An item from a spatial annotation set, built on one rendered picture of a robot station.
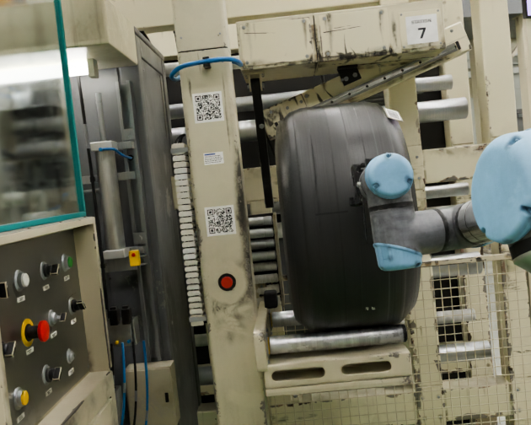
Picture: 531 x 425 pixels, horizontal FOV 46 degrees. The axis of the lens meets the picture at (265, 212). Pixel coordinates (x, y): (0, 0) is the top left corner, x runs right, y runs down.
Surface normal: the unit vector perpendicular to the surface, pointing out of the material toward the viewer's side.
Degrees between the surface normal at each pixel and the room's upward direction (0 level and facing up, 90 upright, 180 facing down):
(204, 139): 90
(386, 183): 83
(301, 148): 54
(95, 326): 90
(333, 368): 90
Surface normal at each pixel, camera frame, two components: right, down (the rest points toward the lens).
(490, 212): -0.98, -0.01
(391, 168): -0.04, -0.07
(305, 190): -0.33, -0.21
